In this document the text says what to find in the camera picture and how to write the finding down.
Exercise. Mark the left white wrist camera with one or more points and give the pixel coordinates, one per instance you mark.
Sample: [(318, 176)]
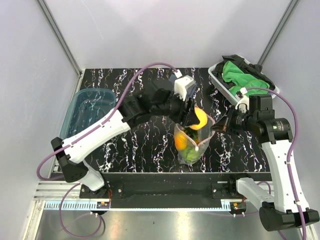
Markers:
[(184, 86)]

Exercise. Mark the fake peach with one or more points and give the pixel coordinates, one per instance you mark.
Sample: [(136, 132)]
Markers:
[(180, 141)]

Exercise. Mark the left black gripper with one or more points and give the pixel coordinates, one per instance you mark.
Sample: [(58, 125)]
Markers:
[(186, 117)]

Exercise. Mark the black cloth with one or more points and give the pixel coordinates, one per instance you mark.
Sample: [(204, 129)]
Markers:
[(248, 68)]

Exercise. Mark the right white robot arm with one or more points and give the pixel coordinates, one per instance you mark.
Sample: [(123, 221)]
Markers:
[(287, 207)]

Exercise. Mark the fake orange pineapple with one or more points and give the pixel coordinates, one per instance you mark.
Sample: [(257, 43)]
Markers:
[(193, 134)]

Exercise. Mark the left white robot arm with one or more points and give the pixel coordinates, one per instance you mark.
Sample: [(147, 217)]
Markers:
[(159, 98)]

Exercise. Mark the folded dark blue cloth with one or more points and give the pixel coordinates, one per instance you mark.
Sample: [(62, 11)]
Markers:
[(173, 78)]

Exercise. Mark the clear zip top bag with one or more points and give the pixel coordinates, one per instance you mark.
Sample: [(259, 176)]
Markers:
[(204, 136)]

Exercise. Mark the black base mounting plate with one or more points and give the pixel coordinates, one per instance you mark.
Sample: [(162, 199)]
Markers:
[(164, 191)]

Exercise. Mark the fake green pepper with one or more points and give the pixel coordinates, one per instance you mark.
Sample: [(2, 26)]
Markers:
[(190, 155)]

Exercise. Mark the green cloth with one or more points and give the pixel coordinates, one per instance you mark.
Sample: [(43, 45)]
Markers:
[(232, 74)]

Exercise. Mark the blue transparent plastic bin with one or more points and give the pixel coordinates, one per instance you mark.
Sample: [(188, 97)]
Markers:
[(86, 108)]

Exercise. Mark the fake yellow mango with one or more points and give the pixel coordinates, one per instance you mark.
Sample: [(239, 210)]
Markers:
[(202, 117)]

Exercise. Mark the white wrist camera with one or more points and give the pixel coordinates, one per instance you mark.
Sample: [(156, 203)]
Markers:
[(184, 86), (242, 100)]

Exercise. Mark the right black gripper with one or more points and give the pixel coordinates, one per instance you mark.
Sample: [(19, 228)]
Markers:
[(227, 121)]

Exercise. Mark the white laundry basket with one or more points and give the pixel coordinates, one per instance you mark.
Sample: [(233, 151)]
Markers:
[(232, 99)]

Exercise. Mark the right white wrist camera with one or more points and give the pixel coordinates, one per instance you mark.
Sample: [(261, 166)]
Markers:
[(242, 100)]

